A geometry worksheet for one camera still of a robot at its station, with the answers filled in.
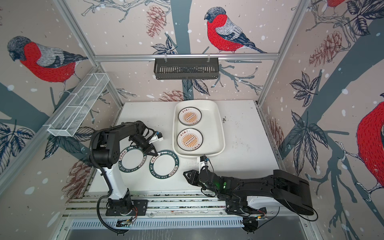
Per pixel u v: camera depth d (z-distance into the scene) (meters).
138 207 0.73
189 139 0.98
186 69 1.07
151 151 0.87
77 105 0.79
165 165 0.88
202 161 0.73
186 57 0.93
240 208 0.69
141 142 0.83
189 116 1.10
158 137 0.88
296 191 0.44
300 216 0.38
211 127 1.05
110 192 0.60
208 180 0.58
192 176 0.70
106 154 0.53
